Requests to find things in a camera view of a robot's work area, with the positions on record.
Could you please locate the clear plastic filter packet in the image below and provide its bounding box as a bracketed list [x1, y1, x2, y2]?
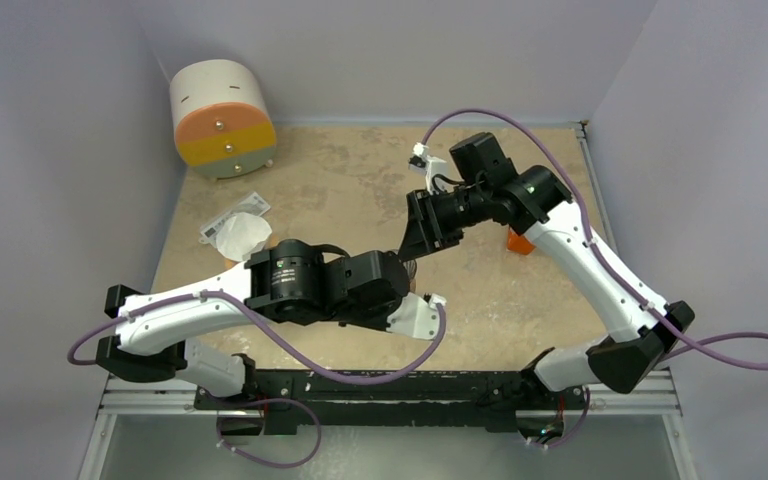
[199, 191, 271, 245]

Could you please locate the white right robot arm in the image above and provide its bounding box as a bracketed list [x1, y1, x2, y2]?
[398, 132, 695, 407]

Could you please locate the orange coffee filter box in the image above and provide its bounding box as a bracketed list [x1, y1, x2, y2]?
[506, 229, 535, 255]

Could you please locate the white round drawer cabinet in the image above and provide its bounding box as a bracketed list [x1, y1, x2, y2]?
[169, 59, 277, 179]

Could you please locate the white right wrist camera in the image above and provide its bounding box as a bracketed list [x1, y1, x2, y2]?
[408, 142, 452, 194]

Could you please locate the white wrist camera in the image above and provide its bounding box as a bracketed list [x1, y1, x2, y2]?
[385, 292, 447, 341]
[408, 142, 452, 194]

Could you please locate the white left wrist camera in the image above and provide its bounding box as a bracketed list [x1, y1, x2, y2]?
[385, 292, 447, 341]

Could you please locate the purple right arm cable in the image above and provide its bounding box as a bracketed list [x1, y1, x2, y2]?
[420, 108, 768, 372]

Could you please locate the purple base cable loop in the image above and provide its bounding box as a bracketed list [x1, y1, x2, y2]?
[215, 397, 322, 470]

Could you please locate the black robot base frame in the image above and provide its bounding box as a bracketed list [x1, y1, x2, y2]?
[194, 369, 585, 438]

